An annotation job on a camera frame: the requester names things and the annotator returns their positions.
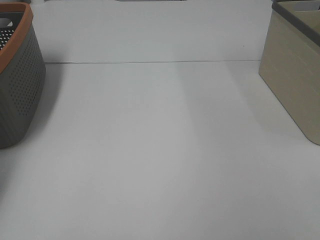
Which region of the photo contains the beige storage bin grey rim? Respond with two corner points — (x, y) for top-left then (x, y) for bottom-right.
(258, 0), (320, 145)

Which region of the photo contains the grey perforated basket orange rim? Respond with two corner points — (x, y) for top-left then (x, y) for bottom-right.
(0, 2), (46, 149)

